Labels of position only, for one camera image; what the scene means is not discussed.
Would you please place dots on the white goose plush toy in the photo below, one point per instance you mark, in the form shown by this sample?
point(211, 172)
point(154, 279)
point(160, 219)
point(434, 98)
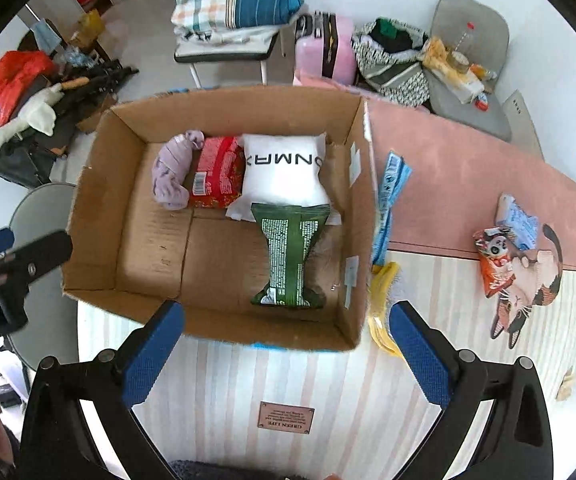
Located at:
point(38, 111)

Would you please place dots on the yellow plastic bag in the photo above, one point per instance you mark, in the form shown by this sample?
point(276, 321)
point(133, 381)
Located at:
point(435, 57)

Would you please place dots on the green snack packet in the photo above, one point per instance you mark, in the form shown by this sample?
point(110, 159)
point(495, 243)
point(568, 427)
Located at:
point(291, 232)

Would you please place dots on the light blue tissue pack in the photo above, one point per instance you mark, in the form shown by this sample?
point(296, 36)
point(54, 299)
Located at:
point(520, 227)

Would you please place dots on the white NMAX pouch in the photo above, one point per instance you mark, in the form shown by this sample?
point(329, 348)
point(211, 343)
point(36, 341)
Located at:
point(282, 170)

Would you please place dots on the open cardboard box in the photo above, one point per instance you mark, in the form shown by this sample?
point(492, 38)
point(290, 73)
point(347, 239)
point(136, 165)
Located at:
point(130, 254)

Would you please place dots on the red snack packet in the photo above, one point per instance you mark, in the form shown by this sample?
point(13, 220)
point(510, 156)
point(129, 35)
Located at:
point(219, 174)

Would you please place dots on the grey chair with clutter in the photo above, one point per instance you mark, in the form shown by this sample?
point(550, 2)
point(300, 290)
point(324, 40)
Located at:
point(469, 98)

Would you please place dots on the clear plastic bottle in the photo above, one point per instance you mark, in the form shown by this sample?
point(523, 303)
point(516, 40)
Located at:
point(466, 40)

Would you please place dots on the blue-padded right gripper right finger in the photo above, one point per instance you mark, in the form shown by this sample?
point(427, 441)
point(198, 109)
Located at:
point(516, 442)

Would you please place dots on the purple cloth sock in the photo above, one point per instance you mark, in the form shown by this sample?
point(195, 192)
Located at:
point(171, 167)

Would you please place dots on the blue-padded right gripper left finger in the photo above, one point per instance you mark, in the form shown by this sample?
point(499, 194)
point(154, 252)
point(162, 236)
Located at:
point(56, 442)

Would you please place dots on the patterned black white bag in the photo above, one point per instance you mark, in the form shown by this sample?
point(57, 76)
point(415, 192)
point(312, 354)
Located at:
point(388, 54)

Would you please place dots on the white folding stool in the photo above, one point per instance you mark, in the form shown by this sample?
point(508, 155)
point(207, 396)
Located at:
point(252, 50)

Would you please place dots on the small cardboard box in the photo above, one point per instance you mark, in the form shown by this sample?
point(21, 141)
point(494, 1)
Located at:
point(89, 124)

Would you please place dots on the tape roll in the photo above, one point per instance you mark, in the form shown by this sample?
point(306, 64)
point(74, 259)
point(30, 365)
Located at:
point(458, 61)

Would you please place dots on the pink suitcase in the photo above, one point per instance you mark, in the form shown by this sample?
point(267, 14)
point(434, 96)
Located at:
point(322, 45)

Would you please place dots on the brown label tag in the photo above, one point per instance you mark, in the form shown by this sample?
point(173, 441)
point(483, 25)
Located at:
point(285, 418)

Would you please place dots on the yellow silver mesh sponge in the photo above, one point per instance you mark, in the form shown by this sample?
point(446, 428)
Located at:
point(384, 281)

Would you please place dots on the red plastic bag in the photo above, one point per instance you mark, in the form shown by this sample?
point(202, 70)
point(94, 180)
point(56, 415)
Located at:
point(18, 70)

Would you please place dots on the orange panda snack packet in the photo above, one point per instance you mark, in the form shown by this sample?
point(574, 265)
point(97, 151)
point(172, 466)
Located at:
point(495, 256)

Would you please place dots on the blue striped packet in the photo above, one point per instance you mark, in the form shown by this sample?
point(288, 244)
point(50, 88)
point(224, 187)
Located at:
point(392, 184)

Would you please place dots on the grey round chair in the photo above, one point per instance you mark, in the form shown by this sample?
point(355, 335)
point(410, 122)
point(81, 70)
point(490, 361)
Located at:
point(52, 327)

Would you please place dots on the pink striped cat mat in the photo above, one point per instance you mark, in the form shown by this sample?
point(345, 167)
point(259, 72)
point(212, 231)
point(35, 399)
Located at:
point(448, 288)

